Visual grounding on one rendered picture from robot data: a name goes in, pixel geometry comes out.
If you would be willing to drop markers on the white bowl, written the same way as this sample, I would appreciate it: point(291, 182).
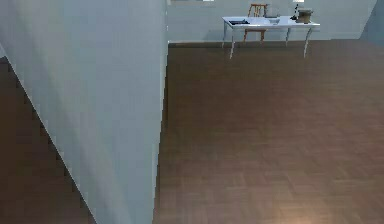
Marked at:
point(274, 21)

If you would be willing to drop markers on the wooden chair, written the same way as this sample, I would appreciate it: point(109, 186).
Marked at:
point(257, 10)

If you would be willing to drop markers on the grey translucent box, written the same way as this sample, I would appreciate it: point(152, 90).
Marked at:
point(272, 11)

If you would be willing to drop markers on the white table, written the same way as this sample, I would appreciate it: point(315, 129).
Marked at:
point(256, 23)

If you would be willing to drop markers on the brown pot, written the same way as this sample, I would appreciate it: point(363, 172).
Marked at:
point(304, 16)

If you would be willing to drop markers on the black flat object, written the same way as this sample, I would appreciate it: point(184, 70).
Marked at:
point(238, 22)

